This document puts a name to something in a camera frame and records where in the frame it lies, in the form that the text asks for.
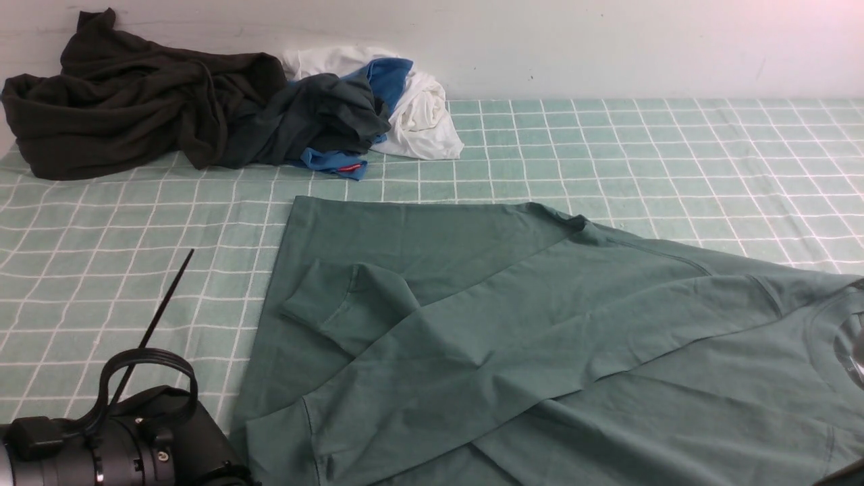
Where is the green long-sleeved shirt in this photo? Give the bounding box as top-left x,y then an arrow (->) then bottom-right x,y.
229,196 -> 862,485

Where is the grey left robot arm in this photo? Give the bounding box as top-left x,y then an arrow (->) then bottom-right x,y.
2,385 -> 255,485

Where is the blue crumpled garment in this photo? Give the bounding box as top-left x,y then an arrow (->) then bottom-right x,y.
293,57 -> 414,180

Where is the white crumpled garment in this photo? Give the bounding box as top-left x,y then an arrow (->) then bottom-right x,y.
283,46 -> 465,160

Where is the dark grey-green crumpled garment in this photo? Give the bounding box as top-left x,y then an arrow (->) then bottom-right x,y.
216,74 -> 391,169

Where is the dark brown crumpled garment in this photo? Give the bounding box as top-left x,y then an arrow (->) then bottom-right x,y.
2,9 -> 287,181

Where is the green checkered tablecloth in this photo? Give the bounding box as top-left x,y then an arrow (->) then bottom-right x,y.
2,99 -> 862,430

